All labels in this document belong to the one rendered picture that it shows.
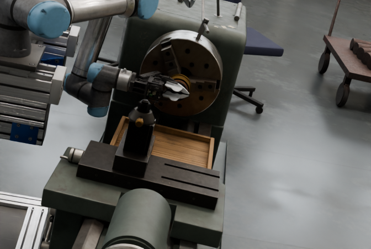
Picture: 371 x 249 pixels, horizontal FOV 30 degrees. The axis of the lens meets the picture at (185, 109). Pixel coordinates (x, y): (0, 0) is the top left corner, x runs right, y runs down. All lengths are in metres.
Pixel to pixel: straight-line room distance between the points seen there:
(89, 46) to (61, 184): 0.67
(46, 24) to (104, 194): 0.54
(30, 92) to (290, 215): 2.29
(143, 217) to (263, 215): 2.61
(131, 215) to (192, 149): 1.03
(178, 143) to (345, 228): 1.95
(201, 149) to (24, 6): 0.85
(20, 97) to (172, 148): 0.58
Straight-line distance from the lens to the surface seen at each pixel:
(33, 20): 2.13
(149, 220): 1.55
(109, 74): 2.46
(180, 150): 2.51
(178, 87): 2.47
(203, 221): 2.04
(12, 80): 2.30
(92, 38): 2.54
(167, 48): 2.56
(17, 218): 3.20
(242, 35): 2.78
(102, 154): 2.17
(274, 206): 4.26
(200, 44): 2.59
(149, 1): 2.42
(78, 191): 2.04
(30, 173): 4.00
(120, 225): 1.53
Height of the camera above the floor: 1.94
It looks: 22 degrees down
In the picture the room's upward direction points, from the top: 14 degrees clockwise
